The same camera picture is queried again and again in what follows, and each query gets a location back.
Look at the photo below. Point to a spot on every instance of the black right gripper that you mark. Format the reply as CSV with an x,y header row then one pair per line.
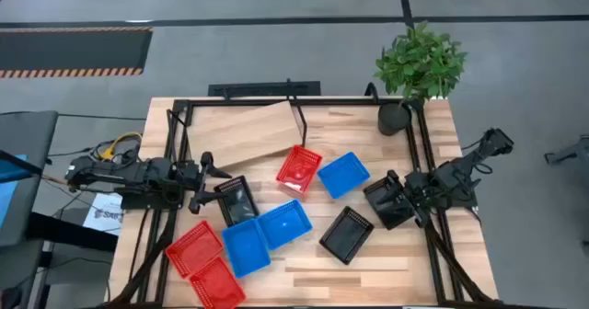
x,y
416,189

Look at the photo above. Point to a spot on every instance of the light wooden shelf board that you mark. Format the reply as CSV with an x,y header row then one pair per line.
x,y
244,132

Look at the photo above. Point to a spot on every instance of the black perforated panel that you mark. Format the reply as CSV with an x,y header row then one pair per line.
x,y
264,88

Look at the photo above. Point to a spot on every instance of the grey desk top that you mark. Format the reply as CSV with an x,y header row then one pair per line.
x,y
27,129

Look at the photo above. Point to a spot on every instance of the red plastic basket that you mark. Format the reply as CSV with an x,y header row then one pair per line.
x,y
217,285
299,168
194,249

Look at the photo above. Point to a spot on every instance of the black plastic basket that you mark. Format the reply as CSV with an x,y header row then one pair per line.
x,y
346,234
384,210
239,205

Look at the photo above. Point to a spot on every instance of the black slim bar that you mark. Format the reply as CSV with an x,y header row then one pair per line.
x,y
23,164

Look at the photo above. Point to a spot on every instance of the black curved bracket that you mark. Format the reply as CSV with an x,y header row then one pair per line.
x,y
372,88

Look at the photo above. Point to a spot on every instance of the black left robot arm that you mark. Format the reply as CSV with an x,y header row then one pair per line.
x,y
152,173

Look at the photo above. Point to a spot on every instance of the black mat hazard-striped edges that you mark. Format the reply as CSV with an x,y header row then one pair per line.
x,y
69,51

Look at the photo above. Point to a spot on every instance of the blue plastic basket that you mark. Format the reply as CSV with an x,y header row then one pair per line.
x,y
246,247
343,175
285,224

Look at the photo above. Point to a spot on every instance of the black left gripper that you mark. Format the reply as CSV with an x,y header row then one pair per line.
x,y
191,178

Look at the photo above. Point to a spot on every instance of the black desk beam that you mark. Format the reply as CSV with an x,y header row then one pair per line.
x,y
69,233

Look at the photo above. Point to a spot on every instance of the blue flat sheet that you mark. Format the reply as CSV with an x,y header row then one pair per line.
x,y
7,194

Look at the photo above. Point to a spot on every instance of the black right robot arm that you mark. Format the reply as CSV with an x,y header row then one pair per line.
x,y
460,168

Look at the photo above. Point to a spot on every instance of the white printed paper sheet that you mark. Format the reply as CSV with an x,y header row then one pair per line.
x,y
103,214

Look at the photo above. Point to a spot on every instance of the black aluminium table frame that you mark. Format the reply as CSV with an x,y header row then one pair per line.
x,y
345,102

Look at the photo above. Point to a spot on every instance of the green potted plant black pot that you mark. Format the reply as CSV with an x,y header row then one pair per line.
x,y
419,63

